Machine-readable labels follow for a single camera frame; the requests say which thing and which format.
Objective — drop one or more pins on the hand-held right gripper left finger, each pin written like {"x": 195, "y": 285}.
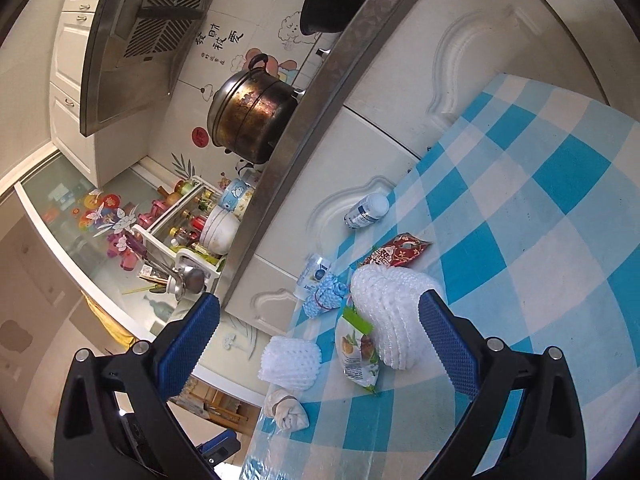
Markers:
{"x": 187, "y": 345}

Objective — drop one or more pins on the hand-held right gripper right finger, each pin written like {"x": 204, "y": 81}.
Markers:
{"x": 450, "y": 345}

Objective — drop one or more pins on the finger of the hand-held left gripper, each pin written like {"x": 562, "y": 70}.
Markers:
{"x": 222, "y": 445}

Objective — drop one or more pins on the stack of white foam nets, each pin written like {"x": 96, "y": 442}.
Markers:
{"x": 395, "y": 310}

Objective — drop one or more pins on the beige paper towel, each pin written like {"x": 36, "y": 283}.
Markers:
{"x": 287, "y": 410}

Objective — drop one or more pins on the cartoon print plastic packet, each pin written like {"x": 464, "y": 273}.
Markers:
{"x": 357, "y": 355}

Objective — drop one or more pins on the single white foam fruit sleeve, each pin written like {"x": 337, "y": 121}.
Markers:
{"x": 290, "y": 360}

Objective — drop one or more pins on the red snack packet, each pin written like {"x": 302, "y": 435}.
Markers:
{"x": 400, "y": 252}

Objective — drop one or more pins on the blue checked cloth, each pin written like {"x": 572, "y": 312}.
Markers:
{"x": 325, "y": 295}

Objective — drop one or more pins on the crushed clear plastic bottle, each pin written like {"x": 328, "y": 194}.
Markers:
{"x": 315, "y": 275}

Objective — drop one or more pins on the white pill bottle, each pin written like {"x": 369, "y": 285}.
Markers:
{"x": 367, "y": 210}

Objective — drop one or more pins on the steel ladle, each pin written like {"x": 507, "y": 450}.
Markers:
{"x": 187, "y": 280}

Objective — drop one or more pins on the yellow cloth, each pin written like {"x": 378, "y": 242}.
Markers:
{"x": 112, "y": 327}

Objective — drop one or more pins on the white cabinet door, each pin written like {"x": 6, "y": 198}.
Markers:
{"x": 450, "y": 60}
{"x": 265, "y": 300}
{"x": 340, "y": 175}

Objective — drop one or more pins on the white seasoning rack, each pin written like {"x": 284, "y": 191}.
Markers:
{"x": 165, "y": 225}

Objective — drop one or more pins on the row of sauce bottles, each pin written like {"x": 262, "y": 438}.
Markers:
{"x": 195, "y": 220}

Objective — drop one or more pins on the blue white checkered tablecloth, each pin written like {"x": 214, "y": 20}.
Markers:
{"x": 550, "y": 260}

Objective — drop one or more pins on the blue cartoon print cup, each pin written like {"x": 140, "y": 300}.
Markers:
{"x": 237, "y": 197}

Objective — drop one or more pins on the window with flower stickers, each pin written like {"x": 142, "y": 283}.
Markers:
{"x": 75, "y": 210}

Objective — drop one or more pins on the tarnished steel steamer pot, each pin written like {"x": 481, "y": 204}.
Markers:
{"x": 250, "y": 115}

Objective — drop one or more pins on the steel kitchen countertop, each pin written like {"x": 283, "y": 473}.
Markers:
{"x": 320, "y": 110}

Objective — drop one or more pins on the steel range hood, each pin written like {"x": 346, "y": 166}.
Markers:
{"x": 140, "y": 75}

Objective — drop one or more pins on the red round wall sticker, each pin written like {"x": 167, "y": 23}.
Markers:
{"x": 199, "y": 137}

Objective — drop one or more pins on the white wall cabinets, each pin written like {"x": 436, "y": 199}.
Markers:
{"x": 75, "y": 60}

